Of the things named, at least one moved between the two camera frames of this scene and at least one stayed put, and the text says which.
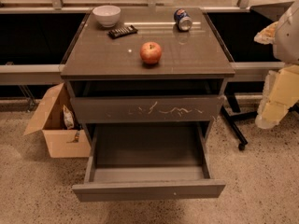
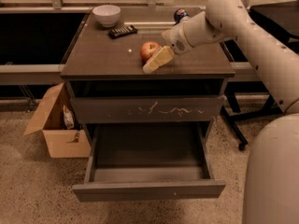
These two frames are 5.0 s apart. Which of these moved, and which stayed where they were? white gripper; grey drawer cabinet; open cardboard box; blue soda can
Moved: white gripper
Stayed: grey drawer cabinet; blue soda can; open cardboard box
